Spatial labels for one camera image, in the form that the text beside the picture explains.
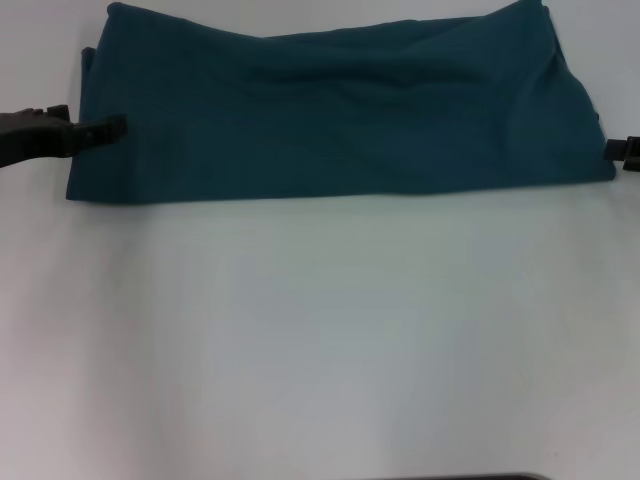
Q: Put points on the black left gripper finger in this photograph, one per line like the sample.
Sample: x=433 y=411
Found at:
x=100 y=131

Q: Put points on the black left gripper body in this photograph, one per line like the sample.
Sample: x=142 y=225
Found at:
x=35 y=137

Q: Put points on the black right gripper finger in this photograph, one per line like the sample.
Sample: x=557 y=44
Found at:
x=622 y=152

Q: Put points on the teal printed t-shirt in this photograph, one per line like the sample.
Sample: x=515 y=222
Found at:
x=325 y=125

